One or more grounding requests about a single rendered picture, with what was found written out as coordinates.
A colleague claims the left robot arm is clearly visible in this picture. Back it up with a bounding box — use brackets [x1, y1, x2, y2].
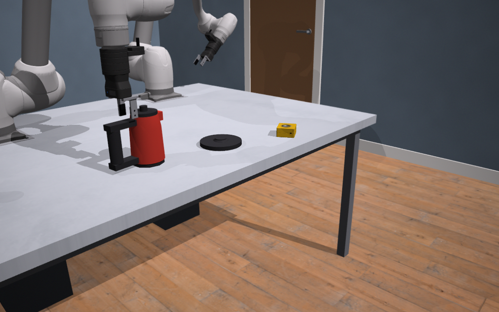
[128, 0, 237, 101]

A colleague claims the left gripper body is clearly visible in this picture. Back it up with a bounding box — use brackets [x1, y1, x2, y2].
[200, 30, 227, 61]

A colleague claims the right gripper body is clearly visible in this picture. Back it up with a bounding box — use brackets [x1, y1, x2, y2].
[94, 25, 145, 99]

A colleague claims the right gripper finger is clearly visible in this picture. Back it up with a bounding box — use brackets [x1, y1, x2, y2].
[121, 95, 138, 119]
[117, 99, 126, 116]

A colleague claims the black round disc with center stud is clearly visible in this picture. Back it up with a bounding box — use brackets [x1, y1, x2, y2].
[200, 134, 242, 151]

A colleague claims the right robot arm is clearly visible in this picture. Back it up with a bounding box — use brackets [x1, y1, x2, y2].
[0, 0, 174, 144]

